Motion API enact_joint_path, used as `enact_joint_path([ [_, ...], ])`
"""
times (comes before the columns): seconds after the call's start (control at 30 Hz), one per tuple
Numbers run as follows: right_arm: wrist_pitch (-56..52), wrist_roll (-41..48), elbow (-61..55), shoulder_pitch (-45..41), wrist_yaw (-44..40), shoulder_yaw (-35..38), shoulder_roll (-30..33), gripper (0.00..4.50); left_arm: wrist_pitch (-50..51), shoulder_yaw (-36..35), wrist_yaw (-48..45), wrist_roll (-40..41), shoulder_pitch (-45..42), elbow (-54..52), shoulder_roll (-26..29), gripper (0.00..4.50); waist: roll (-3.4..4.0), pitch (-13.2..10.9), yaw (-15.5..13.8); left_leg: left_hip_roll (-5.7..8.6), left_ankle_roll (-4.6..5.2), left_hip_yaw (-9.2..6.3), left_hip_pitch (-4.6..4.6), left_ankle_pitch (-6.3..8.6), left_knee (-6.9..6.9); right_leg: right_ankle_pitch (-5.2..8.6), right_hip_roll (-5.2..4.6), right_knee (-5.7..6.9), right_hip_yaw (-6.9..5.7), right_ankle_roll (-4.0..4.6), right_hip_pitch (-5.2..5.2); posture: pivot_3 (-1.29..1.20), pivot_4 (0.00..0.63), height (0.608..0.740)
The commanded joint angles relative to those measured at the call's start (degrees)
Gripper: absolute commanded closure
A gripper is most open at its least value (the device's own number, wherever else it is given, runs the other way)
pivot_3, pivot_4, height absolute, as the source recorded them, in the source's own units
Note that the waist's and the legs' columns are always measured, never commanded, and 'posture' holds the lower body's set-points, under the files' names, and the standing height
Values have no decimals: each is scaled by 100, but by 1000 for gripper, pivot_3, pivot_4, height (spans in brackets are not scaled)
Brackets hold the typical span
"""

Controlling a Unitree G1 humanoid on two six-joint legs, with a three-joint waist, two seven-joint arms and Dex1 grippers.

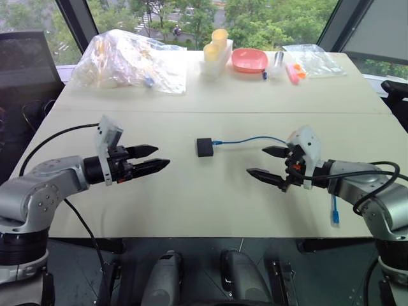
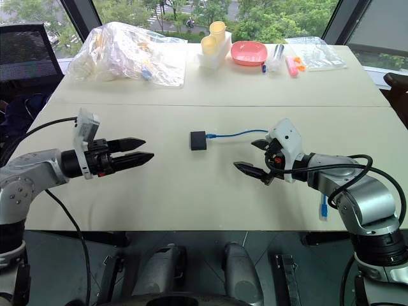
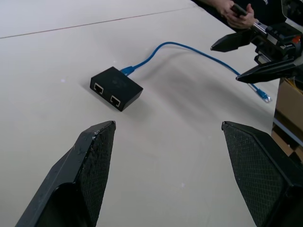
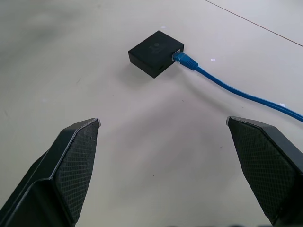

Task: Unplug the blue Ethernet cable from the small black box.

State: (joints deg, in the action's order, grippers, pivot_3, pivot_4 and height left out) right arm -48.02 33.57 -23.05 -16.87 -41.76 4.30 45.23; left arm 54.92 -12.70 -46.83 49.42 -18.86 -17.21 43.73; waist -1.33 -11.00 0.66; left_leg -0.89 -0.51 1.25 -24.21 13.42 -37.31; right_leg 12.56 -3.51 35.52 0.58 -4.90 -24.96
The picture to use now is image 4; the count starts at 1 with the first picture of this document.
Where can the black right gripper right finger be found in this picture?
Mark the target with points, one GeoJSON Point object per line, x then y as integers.
{"type": "Point", "coordinates": [267, 165]}

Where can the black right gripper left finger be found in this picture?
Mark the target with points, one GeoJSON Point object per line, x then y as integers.
{"type": "Point", "coordinates": [71, 170]}

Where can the small black box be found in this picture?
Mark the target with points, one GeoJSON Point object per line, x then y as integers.
{"type": "Point", "coordinates": [154, 54]}

